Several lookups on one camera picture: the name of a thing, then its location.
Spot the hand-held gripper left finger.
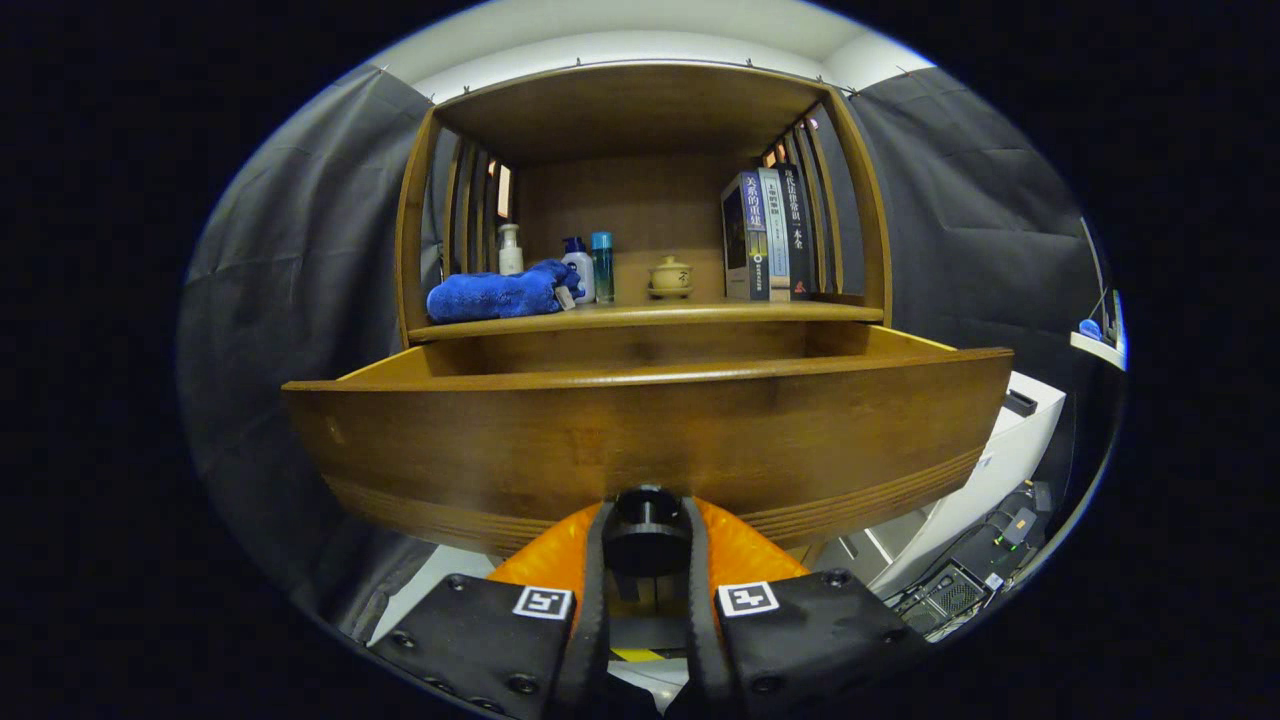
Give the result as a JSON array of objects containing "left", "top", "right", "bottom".
[{"left": 368, "top": 497, "right": 613, "bottom": 720}]

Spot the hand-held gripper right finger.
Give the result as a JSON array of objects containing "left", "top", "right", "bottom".
[{"left": 682, "top": 497, "right": 931, "bottom": 720}]

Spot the wooden drawer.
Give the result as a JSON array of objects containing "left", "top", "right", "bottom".
[{"left": 282, "top": 322, "right": 1015, "bottom": 581}]

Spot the wooden countertop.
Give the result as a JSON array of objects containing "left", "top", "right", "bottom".
[{"left": 408, "top": 297, "right": 886, "bottom": 344}]

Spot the wooden cabinet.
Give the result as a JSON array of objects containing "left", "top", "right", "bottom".
[{"left": 395, "top": 60, "right": 894, "bottom": 376}]

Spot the black electronic equipment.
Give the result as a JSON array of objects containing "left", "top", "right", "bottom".
[{"left": 885, "top": 480, "right": 1056, "bottom": 641}]

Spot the blue towel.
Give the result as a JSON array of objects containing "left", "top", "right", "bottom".
[{"left": 427, "top": 259, "right": 586, "bottom": 324}]

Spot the beige lidded teacup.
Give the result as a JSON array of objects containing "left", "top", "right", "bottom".
[{"left": 647, "top": 256, "right": 694, "bottom": 300}]

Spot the white bottle with blue cap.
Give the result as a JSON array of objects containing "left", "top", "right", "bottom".
[{"left": 560, "top": 236, "right": 597, "bottom": 305}]

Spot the thick book with blue spine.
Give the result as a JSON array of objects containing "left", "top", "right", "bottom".
[{"left": 722, "top": 170, "right": 771, "bottom": 303}]

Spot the book with pale spine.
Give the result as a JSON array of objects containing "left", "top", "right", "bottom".
[{"left": 757, "top": 167, "right": 792, "bottom": 302}]

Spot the black book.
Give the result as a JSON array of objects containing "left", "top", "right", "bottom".
[{"left": 780, "top": 163, "right": 813, "bottom": 300}]

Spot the black backdrop cloth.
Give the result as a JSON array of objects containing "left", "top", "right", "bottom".
[{"left": 180, "top": 65, "right": 1111, "bottom": 641}]

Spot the white side desk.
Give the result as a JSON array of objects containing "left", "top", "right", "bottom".
[{"left": 1070, "top": 330, "right": 1126, "bottom": 371}]

